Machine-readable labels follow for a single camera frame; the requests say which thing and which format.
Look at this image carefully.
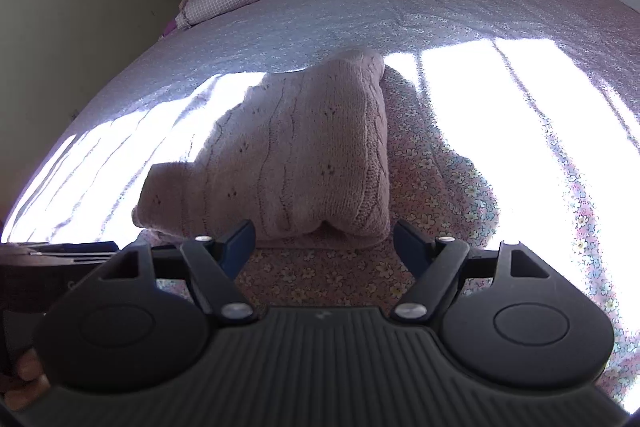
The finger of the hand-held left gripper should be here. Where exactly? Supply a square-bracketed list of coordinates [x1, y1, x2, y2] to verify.
[24, 241, 123, 269]

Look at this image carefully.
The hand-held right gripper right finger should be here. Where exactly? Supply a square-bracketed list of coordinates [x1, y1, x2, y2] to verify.
[389, 219, 551, 322]

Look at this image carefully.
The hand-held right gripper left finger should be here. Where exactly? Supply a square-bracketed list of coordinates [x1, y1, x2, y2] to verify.
[97, 219, 258, 325]

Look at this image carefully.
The pink knit cardigan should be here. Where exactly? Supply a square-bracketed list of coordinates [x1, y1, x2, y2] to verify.
[131, 48, 392, 251]

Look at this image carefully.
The person's left hand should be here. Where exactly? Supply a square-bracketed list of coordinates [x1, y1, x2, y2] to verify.
[0, 347, 52, 412]

